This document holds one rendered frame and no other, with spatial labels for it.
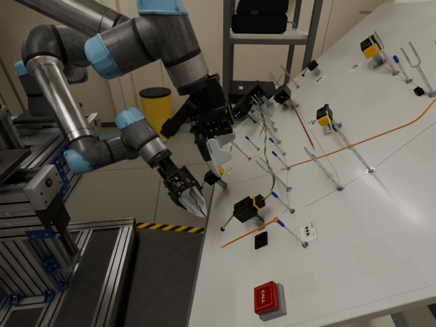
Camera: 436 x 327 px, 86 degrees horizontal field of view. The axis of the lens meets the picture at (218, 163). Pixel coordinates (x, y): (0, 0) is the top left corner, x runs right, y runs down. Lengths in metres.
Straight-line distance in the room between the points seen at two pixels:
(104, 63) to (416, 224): 0.59
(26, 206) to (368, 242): 0.94
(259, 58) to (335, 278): 3.54
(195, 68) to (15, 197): 0.71
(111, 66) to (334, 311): 0.57
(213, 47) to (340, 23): 1.85
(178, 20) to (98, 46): 0.14
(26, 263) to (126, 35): 1.32
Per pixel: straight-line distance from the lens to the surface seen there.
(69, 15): 0.64
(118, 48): 0.47
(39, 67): 0.88
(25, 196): 0.94
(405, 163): 0.60
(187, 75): 0.45
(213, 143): 0.50
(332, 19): 4.19
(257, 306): 0.54
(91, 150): 0.73
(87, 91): 4.07
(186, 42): 0.45
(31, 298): 1.83
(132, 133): 0.66
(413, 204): 0.53
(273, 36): 1.47
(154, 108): 3.24
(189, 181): 0.62
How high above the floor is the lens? 1.57
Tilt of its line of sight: 33 degrees down
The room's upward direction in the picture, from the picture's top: straight up
